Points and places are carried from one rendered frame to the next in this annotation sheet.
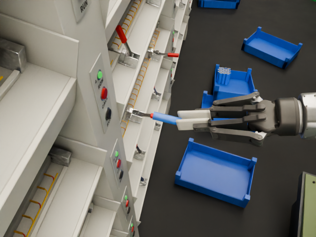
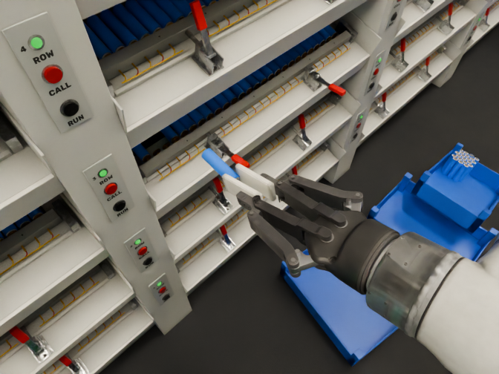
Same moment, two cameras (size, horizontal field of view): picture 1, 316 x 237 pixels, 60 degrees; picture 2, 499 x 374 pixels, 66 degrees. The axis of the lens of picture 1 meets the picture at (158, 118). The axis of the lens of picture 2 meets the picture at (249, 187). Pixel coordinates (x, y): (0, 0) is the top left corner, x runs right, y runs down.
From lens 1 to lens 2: 0.28 m
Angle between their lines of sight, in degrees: 21
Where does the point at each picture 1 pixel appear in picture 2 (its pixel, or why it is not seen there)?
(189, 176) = (306, 276)
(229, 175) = (362, 309)
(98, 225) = (73, 251)
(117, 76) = (174, 76)
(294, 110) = (367, 250)
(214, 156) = not seen: hidden behind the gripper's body
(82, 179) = (17, 177)
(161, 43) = (340, 67)
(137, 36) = (253, 33)
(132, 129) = (202, 162)
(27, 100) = not seen: outside the picture
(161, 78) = (332, 122)
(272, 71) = not seen: outside the picture
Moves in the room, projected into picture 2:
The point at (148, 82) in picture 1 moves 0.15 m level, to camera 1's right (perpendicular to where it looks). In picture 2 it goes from (274, 113) to (342, 145)
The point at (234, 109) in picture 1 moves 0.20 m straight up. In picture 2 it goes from (304, 202) to (334, 61)
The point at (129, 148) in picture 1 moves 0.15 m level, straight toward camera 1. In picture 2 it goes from (180, 184) to (130, 257)
